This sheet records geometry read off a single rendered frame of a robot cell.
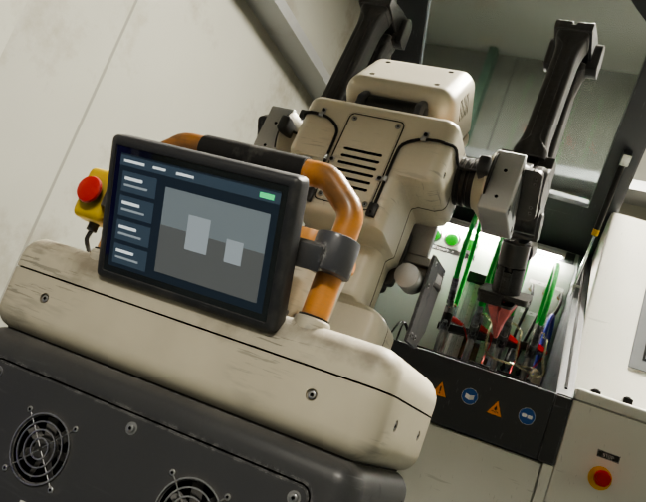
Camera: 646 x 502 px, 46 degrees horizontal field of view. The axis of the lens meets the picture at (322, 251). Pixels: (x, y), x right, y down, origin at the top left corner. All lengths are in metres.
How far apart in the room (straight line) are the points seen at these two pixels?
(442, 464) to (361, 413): 1.08
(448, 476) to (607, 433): 0.37
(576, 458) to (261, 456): 1.16
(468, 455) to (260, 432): 1.08
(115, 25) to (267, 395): 2.55
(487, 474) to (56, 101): 2.04
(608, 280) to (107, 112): 2.03
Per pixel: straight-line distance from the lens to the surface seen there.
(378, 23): 1.74
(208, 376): 0.87
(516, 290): 1.59
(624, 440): 1.91
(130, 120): 3.38
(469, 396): 1.88
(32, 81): 2.97
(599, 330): 2.20
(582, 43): 1.63
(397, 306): 2.46
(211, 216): 0.86
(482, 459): 1.87
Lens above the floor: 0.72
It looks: 11 degrees up
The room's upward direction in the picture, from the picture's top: 20 degrees clockwise
